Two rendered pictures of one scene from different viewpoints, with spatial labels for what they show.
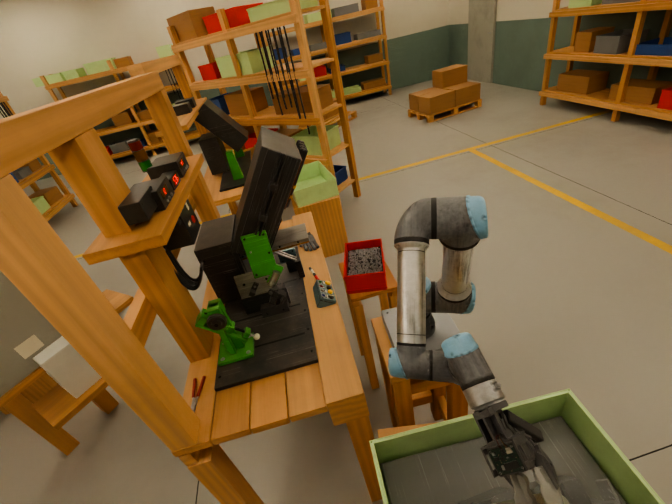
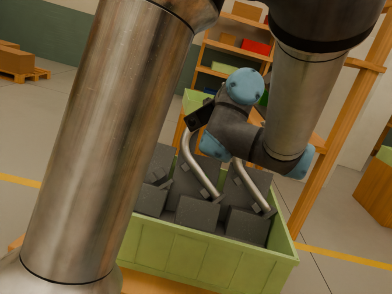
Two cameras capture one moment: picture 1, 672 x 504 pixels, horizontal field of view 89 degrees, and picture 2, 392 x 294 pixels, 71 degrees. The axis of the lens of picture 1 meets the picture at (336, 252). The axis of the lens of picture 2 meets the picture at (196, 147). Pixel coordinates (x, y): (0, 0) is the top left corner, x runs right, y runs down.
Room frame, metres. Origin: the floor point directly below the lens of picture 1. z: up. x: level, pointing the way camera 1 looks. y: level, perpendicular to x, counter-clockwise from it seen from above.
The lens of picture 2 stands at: (1.07, -0.29, 1.38)
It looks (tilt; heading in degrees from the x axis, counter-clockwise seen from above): 21 degrees down; 180
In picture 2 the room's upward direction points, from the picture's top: 16 degrees clockwise
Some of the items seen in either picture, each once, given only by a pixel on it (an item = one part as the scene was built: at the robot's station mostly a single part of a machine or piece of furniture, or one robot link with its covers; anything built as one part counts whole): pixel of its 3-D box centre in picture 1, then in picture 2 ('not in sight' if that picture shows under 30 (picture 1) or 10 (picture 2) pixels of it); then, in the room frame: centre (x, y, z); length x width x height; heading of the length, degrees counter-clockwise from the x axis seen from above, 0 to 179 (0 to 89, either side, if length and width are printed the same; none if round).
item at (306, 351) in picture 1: (265, 289); not in sight; (1.44, 0.41, 0.89); 1.10 x 0.42 x 0.02; 3
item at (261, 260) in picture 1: (259, 251); not in sight; (1.37, 0.34, 1.17); 0.13 x 0.12 x 0.20; 3
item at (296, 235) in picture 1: (270, 242); not in sight; (1.53, 0.32, 1.11); 0.39 x 0.16 x 0.03; 93
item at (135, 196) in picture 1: (140, 204); not in sight; (1.14, 0.61, 1.59); 0.15 x 0.07 x 0.07; 3
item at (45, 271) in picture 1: (167, 228); not in sight; (1.42, 0.71, 1.36); 1.49 x 0.09 x 0.97; 3
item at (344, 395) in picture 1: (318, 284); not in sight; (1.46, 0.13, 0.82); 1.50 x 0.14 x 0.15; 3
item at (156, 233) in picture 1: (159, 194); not in sight; (1.43, 0.67, 1.52); 0.90 x 0.25 x 0.04; 3
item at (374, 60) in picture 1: (326, 61); not in sight; (9.98, -0.89, 1.12); 3.16 x 0.54 x 2.24; 95
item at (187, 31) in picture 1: (262, 111); not in sight; (4.77, 0.51, 1.19); 2.30 x 0.55 x 2.39; 46
